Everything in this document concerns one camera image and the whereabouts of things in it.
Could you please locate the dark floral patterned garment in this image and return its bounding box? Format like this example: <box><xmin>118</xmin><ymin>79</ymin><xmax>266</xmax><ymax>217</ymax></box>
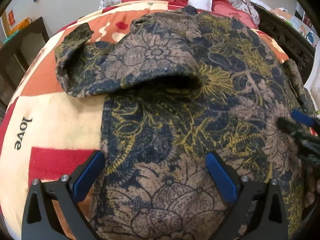
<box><xmin>55</xmin><ymin>6</ymin><xmax>315</xmax><ymax>239</ymax></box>

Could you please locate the white ornate upholstered chair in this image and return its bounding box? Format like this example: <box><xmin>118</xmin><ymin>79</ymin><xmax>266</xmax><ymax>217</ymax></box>
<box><xmin>304</xmin><ymin>42</ymin><xmax>320</xmax><ymax>115</ymax></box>

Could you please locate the dark carved wooden cabinet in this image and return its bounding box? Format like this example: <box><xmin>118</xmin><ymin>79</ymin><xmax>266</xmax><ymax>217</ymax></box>
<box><xmin>253</xmin><ymin>4</ymin><xmax>316</xmax><ymax>83</ymax></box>

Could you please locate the orange red cream blanket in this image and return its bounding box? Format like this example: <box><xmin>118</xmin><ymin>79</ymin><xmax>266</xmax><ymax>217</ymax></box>
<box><xmin>0</xmin><ymin>0</ymin><xmax>291</xmax><ymax>240</ymax></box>

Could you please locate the right red heart pillow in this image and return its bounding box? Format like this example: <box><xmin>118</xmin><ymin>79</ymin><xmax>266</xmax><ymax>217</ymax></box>
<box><xmin>212</xmin><ymin>0</ymin><xmax>258</xmax><ymax>29</ymax></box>

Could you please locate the dark wooden side table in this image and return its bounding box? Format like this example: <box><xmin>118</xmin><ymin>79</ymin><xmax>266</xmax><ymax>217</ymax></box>
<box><xmin>1</xmin><ymin>17</ymin><xmax>49</xmax><ymax>113</ymax></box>

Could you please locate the orange basket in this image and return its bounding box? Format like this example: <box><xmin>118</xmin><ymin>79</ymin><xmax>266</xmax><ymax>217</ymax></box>
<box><xmin>8</xmin><ymin>17</ymin><xmax>33</xmax><ymax>35</ymax></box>

